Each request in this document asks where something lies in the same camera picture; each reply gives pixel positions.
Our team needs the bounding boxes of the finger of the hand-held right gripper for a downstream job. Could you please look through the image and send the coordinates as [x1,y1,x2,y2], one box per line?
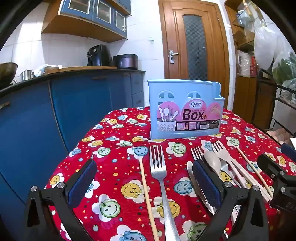
[257,153,290,184]
[280,143,296,161]

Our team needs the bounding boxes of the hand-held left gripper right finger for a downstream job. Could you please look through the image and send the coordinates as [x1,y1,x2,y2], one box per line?
[192,159,270,241]

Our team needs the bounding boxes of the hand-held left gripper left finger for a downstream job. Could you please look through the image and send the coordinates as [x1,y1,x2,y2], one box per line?
[24,159,97,241]

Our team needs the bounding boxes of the wooden chopstick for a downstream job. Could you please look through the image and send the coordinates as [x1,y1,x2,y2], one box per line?
[235,146,274,198]
[139,158,156,241]

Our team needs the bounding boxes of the steel spoon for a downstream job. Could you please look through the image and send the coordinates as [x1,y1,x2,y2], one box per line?
[218,159,242,187]

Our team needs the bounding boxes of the beige chopstick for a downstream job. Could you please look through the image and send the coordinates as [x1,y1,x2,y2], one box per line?
[228,158,270,202]

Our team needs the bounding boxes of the small steel fork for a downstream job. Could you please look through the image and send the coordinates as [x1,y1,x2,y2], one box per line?
[191,146,204,161]

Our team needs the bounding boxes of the beige plastic fork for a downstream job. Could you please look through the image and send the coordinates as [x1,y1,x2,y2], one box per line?
[211,141,272,203]

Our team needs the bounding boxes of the large steel fork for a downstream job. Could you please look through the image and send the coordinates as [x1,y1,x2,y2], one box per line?
[149,145,181,241]

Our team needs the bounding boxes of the light blue plastic utensil box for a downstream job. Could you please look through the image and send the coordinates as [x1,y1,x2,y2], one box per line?
[147,79,226,140]

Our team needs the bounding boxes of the tray of eggs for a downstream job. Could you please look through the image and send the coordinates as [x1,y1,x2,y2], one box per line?
[267,128,289,145]

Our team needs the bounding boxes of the red smiley-print tablecloth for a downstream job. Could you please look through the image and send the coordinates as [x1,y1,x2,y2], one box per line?
[45,106,296,241]

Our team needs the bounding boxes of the wooden niche shelf cabinet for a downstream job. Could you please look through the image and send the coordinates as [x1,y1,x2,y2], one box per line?
[224,0,278,127]

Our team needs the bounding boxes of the blue base cabinet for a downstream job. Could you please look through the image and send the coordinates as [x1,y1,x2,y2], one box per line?
[0,69,146,232]

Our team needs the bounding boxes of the bag of green vegetables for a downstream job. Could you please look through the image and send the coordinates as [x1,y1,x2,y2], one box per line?
[272,52,296,102]

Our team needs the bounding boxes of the red packets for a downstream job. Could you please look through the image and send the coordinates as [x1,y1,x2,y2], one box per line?
[251,56,259,77]

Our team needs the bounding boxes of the clear plastic jug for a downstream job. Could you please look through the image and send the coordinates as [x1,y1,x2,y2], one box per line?
[236,50,251,77]

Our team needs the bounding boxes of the white plastic bag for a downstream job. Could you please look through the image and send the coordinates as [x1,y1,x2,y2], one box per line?
[254,23,289,71]

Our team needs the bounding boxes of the wooden cutting board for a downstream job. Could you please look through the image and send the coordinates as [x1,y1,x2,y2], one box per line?
[46,66,117,74]

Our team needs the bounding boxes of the white cloth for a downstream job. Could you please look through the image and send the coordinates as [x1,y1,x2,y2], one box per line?
[34,64,61,77]

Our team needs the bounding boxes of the steel kettle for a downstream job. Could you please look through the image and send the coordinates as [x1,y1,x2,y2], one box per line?
[20,70,33,81]

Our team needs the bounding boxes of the dark rice cooker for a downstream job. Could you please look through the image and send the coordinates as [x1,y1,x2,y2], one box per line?
[112,54,139,70]

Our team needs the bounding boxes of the black air fryer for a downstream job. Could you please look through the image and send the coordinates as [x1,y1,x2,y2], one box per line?
[87,45,111,67]

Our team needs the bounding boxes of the dark metal wok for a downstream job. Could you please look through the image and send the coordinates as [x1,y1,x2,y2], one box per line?
[0,62,18,85]

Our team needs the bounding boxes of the blue jar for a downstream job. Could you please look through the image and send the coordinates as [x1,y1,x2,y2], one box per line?
[236,10,249,26]

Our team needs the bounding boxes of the wooden door with glass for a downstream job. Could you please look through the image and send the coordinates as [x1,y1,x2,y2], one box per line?
[158,0,230,109]

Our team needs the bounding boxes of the black wire rack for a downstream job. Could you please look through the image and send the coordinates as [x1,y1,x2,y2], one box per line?
[257,68,296,139]

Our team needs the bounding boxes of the metal door handle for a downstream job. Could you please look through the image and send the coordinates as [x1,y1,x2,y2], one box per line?
[168,50,179,64]

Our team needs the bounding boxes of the blue and wood wall cabinet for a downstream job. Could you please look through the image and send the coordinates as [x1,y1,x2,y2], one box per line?
[41,0,131,43]

